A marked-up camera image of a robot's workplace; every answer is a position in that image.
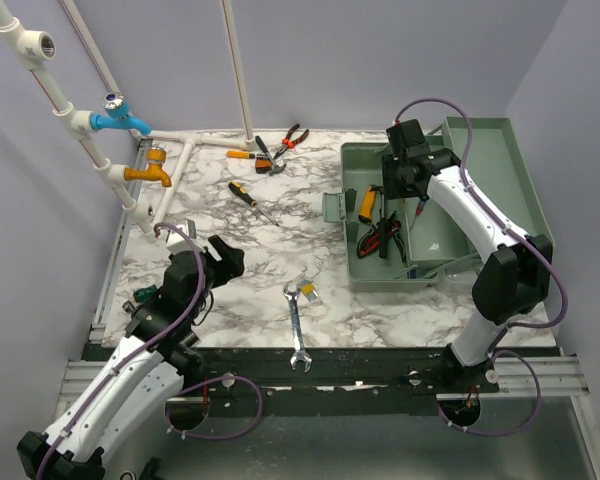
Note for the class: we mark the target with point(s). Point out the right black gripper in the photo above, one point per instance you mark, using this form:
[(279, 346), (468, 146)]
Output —
[(391, 188)]

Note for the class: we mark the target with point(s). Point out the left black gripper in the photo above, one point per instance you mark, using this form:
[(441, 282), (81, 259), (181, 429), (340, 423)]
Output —
[(231, 264)]

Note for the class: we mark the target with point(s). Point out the small red blue screwdriver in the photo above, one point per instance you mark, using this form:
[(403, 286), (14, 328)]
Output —
[(419, 209)]

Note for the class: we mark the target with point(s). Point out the yellow handle tool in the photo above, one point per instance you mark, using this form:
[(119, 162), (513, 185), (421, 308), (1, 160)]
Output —
[(365, 214)]

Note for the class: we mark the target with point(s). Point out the claw hammer black handle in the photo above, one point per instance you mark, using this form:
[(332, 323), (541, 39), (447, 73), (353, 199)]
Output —
[(380, 241)]

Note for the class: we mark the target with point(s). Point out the yellow black screwdriver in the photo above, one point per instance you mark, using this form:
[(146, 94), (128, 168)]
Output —
[(240, 192)]

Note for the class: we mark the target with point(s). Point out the red black utility knife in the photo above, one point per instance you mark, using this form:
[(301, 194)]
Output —
[(368, 243)]

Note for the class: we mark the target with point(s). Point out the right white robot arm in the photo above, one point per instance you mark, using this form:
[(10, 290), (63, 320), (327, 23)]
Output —
[(514, 277)]

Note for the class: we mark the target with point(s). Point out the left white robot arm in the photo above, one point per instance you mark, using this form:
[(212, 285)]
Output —
[(150, 364)]

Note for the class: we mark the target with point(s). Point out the silver open-end wrench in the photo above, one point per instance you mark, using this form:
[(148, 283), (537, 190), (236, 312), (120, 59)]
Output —
[(300, 355)]

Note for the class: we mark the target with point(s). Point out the yellow hex key set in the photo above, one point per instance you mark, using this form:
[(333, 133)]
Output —
[(309, 290)]

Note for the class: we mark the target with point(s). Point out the silver socket bar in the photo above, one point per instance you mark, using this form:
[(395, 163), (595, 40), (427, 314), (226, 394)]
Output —
[(128, 307)]

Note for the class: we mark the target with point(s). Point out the orange black long-nose pliers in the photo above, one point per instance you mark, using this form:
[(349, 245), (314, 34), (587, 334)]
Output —
[(290, 141)]

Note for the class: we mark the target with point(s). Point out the orange plastic tap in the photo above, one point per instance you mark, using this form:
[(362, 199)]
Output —
[(154, 172)]

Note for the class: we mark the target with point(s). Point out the blue plastic tap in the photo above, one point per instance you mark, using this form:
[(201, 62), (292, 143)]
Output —
[(118, 116)]

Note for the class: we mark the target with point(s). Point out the white pvc pipe assembly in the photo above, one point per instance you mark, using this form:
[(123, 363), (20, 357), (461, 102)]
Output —
[(34, 49)]

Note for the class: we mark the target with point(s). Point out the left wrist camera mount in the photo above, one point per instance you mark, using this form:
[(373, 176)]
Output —
[(176, 242)]

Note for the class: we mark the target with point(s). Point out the green handle screwdriver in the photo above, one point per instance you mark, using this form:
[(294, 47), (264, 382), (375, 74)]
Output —
[(142, 295)]

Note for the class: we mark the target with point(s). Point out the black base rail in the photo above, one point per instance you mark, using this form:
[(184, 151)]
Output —
[(340, 382)]

